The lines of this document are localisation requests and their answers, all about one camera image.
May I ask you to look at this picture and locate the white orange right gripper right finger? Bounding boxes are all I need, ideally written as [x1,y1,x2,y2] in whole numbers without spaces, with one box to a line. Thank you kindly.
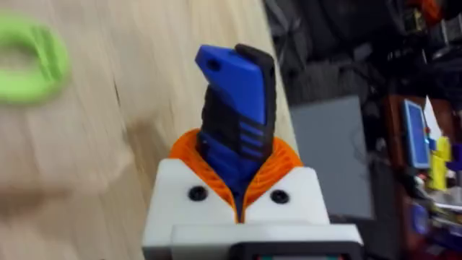
[240,136,331,227]

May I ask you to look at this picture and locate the white orange right gripper left finger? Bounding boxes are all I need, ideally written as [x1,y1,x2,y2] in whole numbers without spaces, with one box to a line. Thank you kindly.
[142,128,241,260]

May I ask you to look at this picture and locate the blue electric screwdriver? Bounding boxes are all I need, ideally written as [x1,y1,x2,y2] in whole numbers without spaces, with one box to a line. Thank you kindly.
[194,43,277,214]

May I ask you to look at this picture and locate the white board panel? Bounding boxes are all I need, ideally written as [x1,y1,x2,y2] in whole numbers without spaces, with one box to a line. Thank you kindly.
[290,95,375,220]

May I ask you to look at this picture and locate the blue tablet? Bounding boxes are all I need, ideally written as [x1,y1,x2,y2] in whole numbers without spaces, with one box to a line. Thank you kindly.
[402,99,432,170]

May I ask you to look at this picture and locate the yellow toy blocks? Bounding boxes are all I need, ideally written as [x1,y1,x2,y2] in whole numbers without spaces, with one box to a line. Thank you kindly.
[428,136,452,191]

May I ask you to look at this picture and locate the green disc with holes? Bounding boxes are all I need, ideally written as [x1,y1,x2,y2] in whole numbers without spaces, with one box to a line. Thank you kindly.
[0,12,71,105]

